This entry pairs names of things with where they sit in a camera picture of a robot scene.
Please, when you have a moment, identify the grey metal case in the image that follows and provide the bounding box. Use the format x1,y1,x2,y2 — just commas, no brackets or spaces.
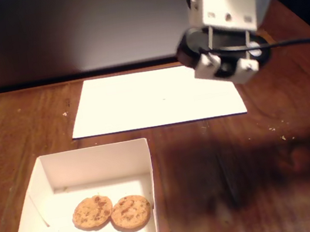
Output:
0,0,199,88

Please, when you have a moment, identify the round mini cookie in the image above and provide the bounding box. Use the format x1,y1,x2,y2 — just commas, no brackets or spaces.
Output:
69,192,117,232
107,192,156,232

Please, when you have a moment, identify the white paper sheet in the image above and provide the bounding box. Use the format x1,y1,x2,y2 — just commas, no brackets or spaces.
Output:
63,54,248,143

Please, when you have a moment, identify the black oval wrist camera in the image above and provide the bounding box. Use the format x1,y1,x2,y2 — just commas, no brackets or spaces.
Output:
171,14,275,94

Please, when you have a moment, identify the black camera cable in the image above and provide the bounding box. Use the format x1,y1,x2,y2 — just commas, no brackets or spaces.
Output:
199,31,310,64

